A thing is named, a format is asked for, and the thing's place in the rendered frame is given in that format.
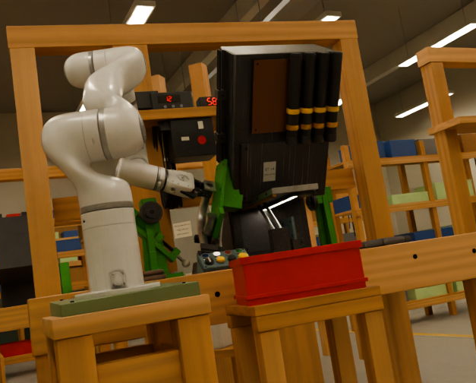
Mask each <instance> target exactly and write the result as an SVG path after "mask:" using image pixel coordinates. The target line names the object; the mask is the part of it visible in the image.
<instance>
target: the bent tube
mask: <svg viewBox="0 0 476 383"><path fill-rule="evenodd" d="M203 185H204V190H206V191H211V192H215V191H216V187H215V182H213V181H208V180H204V181H203ZM209 201H210V198H205V197H202V198H201V200H200V206H199V211H198V216H197V232H198V237H199V241H200V244H201V243H204V244H209V243H208V238H207V236H204V235H203V234H202V230H203V228H204V225H205V222H206V212H207V208H208V204H209Z"/></svg>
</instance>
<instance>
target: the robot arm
mask: <svg viewBox="0 0 476 383"><path fill-rule="evenodd" d="M146 72H147V64H146V59H145V57H144V54H143V53H142V52H141V51H140V50H139V49H137V48H135V47H133V46H121V47H115V48H109V49H100V50H94V51H88V52H79V53H76V54H73V55H71V56H70V57H69V58H68V59H67V60H66V62H65V65H64V73H65V77H66V78H67V81H68V82H69V83H70V84H71V85H73V86H74V87H77V88H80V89H84V92H83V105H84V108H85V110H84V111H79V112H70V113H65V114H61V115H58V116H55V117H53V118H51V119H50V120H49V121H48V122H47V123H46V124H45V125H44V127H43V131H42V134H41V141H42V146H43V150H44V151H45V153H46V155H47V157H48V158H49V159H50V160H51V161H52V162H53V163H54V164H55V165H56V166H57V167H58V168H59V169H60V170H61V171H62V172H63V173H64V174H65V175H66V176H67V177H68V178H69V179H70V180H71V182H72V184H73V185H74V187H75V190H76V192H77V197H78V201H79V206H80V217H81V223H82V230H83V236H84V247H85V253H86V259H87V270H88V277H89V282H90V292H89V293H82V294H78V295H75V296H74V298H75V300H82V299H92V298H98V297H104V296H113V295H118V294H122V293H131V292H135V291H140V290H147V289H151V288H155V287H158V286H160V282H151V283H144V279H143V269H142V264H141V258H140V247H139V242H138V236H137V226H136V220H135V214H134V203H133V198H132V193H131V188H130V185H133V186H137V187H140V188H146V189H150V190H154V191H155V192H160V190H161V191H164V192H168V193H169V194H172V195H177V196H179V197H183V198H192V199H195V198H196V197H200V196H201V197H205V198H211V196H212V194H213V191H206V190H204V185H203V182H201V181H200V180H196V179H195V178H194V176H193V174H192V173H187V172H183V171H178V170H173V169H165V168H162V167H159V166H154V165H150V164H149V161H148V156H147V148H146V143H145V141H146V139H147V138H146V129H145V126H144V123H143V119H142V117H141V116H140V113H139V112H138V108H137V101H136V97H135V93H134V88H135V87H136V86H138V85H139V84H140V83H141V81H142V80H143V79H144V77H145V74H146ZM123 157H125V158H123ZM118 158H121V159H120V160H119V162H118V166H117V170H116V173H115V177H114V176H108V175H104V174H102V173H98V172H96V171H94V170H93V169H92V168H91V167H90V164H91V163H92V162H98V161H103V160H113V159H118ZM194 190H195V191H194Z"/></svg>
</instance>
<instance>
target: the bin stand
mask: <svg viewBox="0 0 476 383"><path fill-rule="evenodd" d="M381 309H384V307H383V299H382V296H381V290H380V286H366V287H365V288H360V289H356V290H346V291H342V292H337V293H328V294H323V295H319V296H309V297H304V298H300V299H291V300H286V301H281V302H272V303H267V304H262V305H254V306H245V305H238V304H237V305H228V306H226V307H225V313H226V314H227V316H226V318H227V324H228V328H231V334H232V343H233V349H234V354H235V364H236V369H237V375H238V383H287V381H286V376H285V367H284V362H283V356H282V348H281V342H280V337H279V330H278V329H280V328H287V327H291V326H296V325H300V324H308V323H312V322H316V321H325V326H326V335H327V340H328V344H329V353H330V358H331V362H332V367H333V375H334V380H335V383H358V379H357V374H356V369H355V361H354V357H353V352H352V348H351V339H350V335H349V330H348V322H347V318H346V316H349V315H356V317H357V322H358V330H359V334H360V339H361V347H362V352H363V357H364V364H365V369H366V373H367V382H368V383H395V382H394V378H393V373H392V365H391V361H390V356H389V348H388V344H387V339H386V332H385V327H384V323H383V315H382V311H381ZM250 325H252V326H250Z"/></svg>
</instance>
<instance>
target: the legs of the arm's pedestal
mask: <svg viewBox="0 0 476 383"><path fill-rule="evenodd" d="M146 326H147V337H148V343H144V344H140V345H135V346H131V347H124V348H119V349H115V350H107V351H103V352H99V353H95V348H94V341H93V335H92V334H88V335H84V336H79V337H71V338H66V339H62V340H53V339H51V338H50V337H47V336H46V343H47V350H48V358H49V372H50V379H51V383H219V381H218V375H217V370H216V360H215V354H214V349H213V339H212V333H211V327H210V317H209V315H208V314H204V315H195V316H191V317H186V318H179V319H174V320H169V321H161V322H157V323H152V324H146Z"/></svg>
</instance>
